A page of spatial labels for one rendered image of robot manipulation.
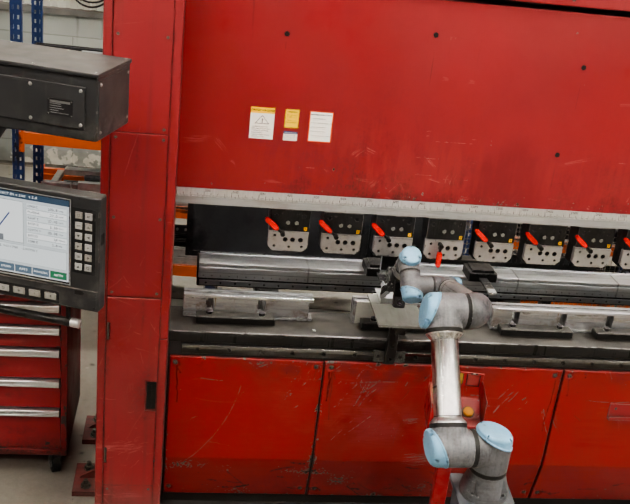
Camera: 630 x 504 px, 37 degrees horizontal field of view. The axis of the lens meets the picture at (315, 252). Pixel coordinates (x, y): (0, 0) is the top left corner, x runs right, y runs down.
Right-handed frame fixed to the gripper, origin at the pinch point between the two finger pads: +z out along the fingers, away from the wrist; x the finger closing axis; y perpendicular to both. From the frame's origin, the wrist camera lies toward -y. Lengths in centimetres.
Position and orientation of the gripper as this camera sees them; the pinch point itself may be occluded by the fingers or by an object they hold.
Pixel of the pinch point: (390, 298)
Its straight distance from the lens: 366.8
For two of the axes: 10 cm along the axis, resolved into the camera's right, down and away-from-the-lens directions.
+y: -0.2, -9.0, 4.5
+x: -9.9, -0.5, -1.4
